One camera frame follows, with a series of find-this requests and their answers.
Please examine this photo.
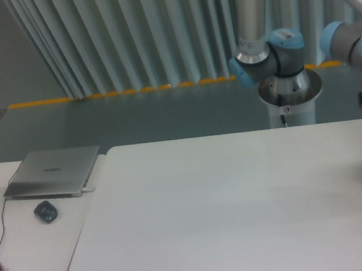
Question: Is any white laptop plug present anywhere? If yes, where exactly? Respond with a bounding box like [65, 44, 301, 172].
[82, 188, 95, 193]

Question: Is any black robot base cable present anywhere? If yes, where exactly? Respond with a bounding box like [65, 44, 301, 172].
[275, 93, 291, 129]

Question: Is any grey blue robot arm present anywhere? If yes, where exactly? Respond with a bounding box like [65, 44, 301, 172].
[229, 0, 362, 126]

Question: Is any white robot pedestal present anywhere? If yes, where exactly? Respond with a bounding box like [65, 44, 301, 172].
[258, 69, 323, 128]

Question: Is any black thin cable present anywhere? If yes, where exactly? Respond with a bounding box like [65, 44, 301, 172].
[0, 160, 33, 263]

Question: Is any silver closed laptop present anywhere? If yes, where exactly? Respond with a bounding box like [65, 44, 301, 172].
[4, 145, 99, 200]

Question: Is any white folding partition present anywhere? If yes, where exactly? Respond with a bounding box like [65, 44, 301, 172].
[5, 0, 362, 100]

